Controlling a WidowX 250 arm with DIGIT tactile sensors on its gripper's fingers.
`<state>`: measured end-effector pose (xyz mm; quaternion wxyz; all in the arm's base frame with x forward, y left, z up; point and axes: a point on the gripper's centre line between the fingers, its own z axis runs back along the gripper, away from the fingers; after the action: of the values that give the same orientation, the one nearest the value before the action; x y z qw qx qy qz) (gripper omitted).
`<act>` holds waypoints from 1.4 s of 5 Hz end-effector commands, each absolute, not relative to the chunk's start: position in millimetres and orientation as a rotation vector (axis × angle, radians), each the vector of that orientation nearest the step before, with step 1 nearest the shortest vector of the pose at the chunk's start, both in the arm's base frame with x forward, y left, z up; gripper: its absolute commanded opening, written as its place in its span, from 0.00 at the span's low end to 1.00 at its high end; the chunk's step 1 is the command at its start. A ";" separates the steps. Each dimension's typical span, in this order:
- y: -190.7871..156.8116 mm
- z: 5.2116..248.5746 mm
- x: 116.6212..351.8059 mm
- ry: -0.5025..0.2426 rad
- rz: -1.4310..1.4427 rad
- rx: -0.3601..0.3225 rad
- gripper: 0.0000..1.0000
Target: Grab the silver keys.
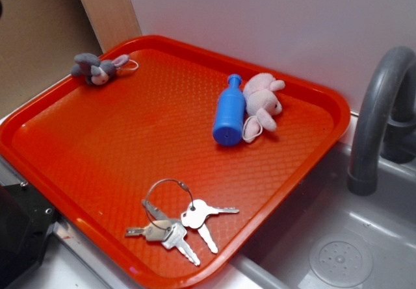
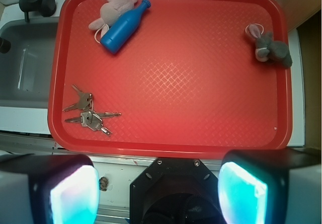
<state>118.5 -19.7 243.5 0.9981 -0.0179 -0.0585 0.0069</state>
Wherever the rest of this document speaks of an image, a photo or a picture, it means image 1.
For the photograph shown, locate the grey toy faucet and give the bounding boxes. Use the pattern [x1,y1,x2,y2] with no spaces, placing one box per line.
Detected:
[348,46,415,195]

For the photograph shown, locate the orange plastic tray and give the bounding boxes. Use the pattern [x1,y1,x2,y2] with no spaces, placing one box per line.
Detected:
[1,36,350,288]

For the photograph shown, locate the silver keys on ring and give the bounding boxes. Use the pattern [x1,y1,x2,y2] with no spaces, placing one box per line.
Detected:
[124,179,239,266]

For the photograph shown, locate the blue toy bottle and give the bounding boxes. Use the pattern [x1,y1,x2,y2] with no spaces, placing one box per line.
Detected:
[213,74,246,146]

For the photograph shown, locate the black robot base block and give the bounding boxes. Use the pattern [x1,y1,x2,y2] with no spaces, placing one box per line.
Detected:
[1,184,58,288]

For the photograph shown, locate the wooden board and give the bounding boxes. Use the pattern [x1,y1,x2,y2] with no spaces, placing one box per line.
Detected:
[81,0,142,52]

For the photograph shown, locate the grey plush bunny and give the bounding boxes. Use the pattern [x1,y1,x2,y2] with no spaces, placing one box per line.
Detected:
[70,53,139,86]

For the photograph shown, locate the grey toy sink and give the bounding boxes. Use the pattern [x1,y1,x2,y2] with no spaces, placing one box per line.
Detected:
[232,143,415,288]

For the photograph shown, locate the pink plush bunny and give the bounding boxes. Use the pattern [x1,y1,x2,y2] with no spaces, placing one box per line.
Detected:
[242,73,285,143]

